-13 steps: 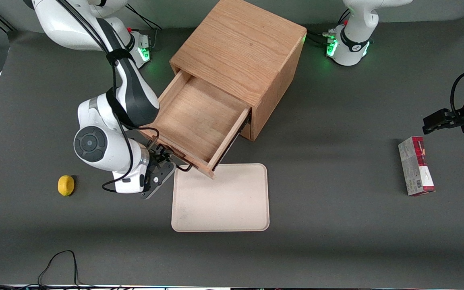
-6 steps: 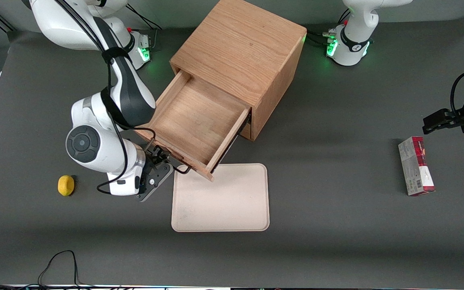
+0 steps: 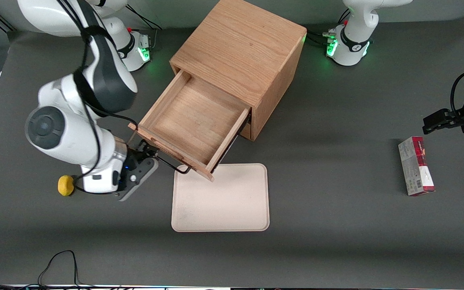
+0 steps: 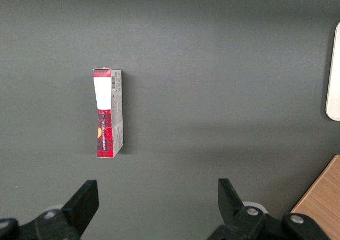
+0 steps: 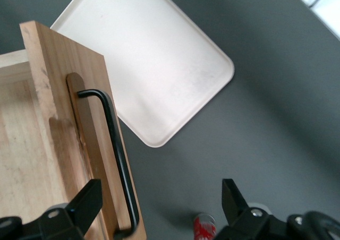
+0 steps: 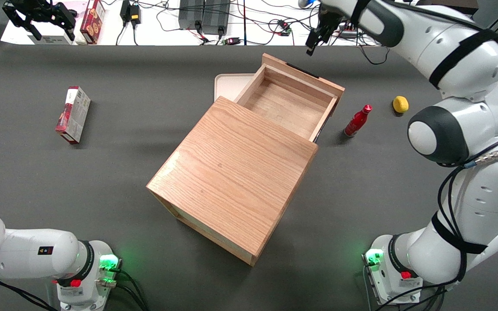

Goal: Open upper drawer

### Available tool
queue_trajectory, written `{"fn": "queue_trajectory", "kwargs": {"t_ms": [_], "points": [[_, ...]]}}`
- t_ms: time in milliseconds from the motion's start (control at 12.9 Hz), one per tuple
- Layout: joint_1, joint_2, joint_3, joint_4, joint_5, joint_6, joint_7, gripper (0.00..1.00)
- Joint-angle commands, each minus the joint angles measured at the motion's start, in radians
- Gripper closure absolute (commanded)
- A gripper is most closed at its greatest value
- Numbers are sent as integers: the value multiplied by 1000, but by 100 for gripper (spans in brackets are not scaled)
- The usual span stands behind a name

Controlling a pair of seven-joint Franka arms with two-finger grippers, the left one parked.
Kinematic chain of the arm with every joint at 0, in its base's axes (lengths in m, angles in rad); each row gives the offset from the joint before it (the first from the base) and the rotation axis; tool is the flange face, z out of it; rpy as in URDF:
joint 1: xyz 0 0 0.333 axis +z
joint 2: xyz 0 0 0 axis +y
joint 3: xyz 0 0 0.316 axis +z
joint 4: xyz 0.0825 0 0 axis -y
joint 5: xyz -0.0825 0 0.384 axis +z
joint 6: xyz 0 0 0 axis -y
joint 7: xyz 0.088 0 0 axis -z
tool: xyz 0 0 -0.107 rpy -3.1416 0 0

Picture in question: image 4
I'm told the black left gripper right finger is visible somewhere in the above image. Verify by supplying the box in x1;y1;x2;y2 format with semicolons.
206;178;329;240

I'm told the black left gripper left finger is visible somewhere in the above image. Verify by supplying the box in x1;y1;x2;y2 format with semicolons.
0;179;100;240

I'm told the red and grey carton box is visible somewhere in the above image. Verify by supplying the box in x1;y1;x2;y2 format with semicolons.
92;67;124;159

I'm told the dark grey table mat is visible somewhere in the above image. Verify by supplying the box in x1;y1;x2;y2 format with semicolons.
0;0;340;240

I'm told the cream rectangular tray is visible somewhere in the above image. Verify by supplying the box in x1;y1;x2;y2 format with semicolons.
325;21;340;122

